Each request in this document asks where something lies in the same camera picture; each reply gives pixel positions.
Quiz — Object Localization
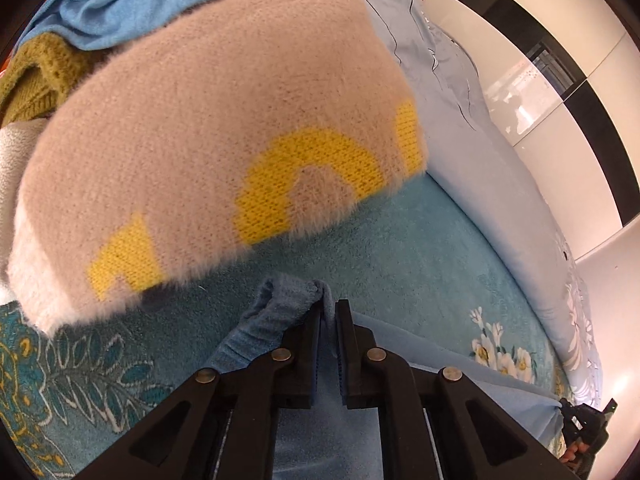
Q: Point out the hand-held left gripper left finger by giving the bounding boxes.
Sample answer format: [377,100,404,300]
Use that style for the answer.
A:
[75,305,321,480]

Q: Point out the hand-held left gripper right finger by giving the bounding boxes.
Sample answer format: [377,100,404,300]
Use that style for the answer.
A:
[335,299,576,480]

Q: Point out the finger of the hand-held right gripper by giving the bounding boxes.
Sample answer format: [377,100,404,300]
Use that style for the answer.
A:
[557,397,583,433]

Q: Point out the light blue fleece garment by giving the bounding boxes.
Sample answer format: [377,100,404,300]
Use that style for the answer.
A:
[204,275,567,480]

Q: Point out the person's right hand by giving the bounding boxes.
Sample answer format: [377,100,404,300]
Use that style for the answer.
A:
[559,437,592,465]

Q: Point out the teal floral blanket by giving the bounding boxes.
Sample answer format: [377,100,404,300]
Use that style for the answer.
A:
[0,174,573,480]

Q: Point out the light blue floral quilt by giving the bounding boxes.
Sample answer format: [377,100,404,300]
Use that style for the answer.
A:
[292,0,605,411]

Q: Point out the beige fuzzy sweater yellow letters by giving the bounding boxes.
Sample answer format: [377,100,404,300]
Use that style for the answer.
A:
[6,0,429,337]

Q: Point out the white glossy wardrobe black stripe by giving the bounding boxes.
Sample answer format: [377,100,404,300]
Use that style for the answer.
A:
[420,0,640,413]

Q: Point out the white fleece cloth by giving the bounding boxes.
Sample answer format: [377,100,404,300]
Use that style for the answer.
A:
[0,119,53,297]

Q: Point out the olive green knit sweater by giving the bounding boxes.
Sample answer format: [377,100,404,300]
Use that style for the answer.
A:
[0,34,101,126]

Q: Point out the blue knit sweater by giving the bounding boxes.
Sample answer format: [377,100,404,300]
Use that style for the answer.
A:
[17,0,296,53]

